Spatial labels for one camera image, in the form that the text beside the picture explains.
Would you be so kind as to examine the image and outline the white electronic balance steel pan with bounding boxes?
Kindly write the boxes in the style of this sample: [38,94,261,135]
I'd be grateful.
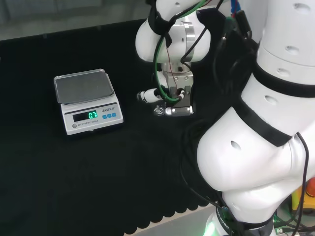
[53,68,125,136]

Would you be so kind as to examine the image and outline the yellow stop button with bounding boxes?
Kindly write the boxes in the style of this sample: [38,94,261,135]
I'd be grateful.
[291,177,315,217]

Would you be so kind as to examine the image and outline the thin black cable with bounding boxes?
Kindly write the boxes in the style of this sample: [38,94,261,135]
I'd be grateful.
[296,132,310,233]

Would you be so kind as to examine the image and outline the pale board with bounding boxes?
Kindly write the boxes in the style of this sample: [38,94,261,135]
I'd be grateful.
[136,203,222,236]

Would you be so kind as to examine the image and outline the green cable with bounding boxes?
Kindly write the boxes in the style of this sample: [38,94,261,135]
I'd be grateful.
[152,0,208,103]

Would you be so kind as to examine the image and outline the black cloth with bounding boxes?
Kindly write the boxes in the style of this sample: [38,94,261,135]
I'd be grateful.
[0,18,261,236]

